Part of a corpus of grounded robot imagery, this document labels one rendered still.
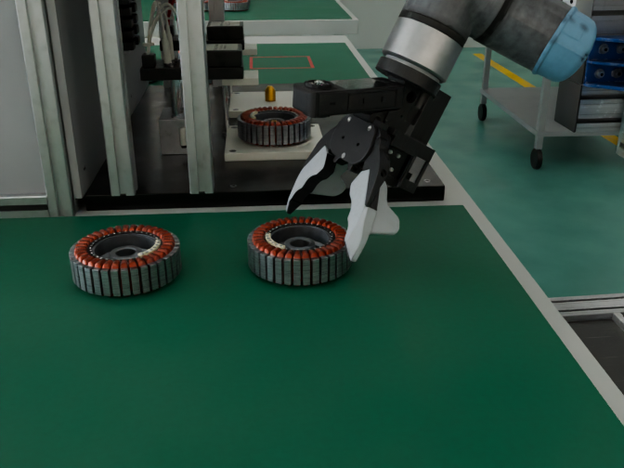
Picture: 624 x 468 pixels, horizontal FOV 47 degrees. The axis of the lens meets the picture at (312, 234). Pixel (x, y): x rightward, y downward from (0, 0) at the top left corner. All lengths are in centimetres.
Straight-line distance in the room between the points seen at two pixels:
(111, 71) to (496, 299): 52
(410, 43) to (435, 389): 35
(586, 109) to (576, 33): 65
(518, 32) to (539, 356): 33
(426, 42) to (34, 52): 45
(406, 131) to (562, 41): 18
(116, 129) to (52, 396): 41
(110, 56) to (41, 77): 8
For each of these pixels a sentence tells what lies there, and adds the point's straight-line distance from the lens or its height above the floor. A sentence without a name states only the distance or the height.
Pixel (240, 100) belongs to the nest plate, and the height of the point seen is 78.
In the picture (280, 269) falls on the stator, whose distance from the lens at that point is 73.
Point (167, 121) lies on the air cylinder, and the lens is 109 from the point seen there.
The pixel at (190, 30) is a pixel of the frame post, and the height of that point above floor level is 97.
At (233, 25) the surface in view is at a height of 92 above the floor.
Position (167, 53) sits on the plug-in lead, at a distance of 108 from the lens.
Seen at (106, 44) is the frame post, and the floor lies 96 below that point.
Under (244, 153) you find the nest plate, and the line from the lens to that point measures 105.
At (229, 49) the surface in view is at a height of 92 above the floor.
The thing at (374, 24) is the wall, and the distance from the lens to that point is 655.
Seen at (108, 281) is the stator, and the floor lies 77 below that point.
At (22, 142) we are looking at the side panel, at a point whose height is 84.
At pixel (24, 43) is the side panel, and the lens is 91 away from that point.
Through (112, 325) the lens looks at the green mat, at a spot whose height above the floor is 75.
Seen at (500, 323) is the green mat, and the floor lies 75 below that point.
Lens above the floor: 110
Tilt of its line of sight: 24 degrees down
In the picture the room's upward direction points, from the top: straight up
